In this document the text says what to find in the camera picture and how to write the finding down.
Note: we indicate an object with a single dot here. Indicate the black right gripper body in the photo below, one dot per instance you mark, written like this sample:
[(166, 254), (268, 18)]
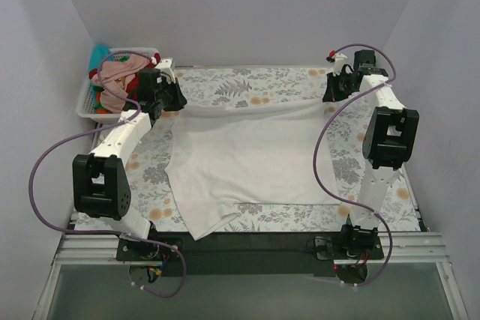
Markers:
[(334, 88)]

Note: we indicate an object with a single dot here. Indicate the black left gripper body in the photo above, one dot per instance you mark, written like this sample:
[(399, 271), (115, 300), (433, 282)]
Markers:
[(175, 96)]

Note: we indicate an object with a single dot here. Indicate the white t shirt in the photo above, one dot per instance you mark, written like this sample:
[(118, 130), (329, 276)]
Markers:
[(260, 155)]

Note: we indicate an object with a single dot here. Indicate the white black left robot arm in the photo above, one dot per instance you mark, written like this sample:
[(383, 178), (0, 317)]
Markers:
[(100, 184)]

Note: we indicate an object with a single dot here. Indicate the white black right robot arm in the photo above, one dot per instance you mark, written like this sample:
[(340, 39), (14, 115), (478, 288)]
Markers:
[(387, 145)]

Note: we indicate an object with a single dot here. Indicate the red t shirt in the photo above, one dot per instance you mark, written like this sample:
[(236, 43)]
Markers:
[(139, 63)]

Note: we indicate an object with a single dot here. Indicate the pink t shirt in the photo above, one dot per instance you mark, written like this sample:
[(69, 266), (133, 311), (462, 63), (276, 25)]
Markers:
[(113, 74)]

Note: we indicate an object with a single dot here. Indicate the green garment in basket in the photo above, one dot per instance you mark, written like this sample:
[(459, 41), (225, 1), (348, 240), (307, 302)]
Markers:
[(99, 108)]

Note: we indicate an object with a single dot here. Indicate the floral patterned table mat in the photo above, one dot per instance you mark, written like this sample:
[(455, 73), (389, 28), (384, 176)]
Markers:
[(254, 86)]

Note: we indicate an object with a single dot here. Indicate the teal t shirt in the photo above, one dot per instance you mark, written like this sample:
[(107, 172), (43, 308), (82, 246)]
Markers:
[(98, 53)]

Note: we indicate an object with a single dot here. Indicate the white plastic laundry basket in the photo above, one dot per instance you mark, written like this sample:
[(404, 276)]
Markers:
[(86, 106)]

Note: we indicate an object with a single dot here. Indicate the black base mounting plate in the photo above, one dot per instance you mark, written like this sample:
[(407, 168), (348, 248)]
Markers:
[(246, 253)]

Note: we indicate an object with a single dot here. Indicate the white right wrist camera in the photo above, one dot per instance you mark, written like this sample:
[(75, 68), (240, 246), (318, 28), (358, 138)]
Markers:
[(338, 60)]

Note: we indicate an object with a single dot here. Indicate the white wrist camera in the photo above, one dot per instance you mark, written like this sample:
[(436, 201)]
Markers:
[(165, 70), (338, 60)]

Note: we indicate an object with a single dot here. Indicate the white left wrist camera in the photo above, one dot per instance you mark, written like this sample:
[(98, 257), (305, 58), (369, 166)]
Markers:
[(165, 70)]

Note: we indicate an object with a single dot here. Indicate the aluminium frame rail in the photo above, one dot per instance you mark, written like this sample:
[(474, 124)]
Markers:
[(86, 250)]

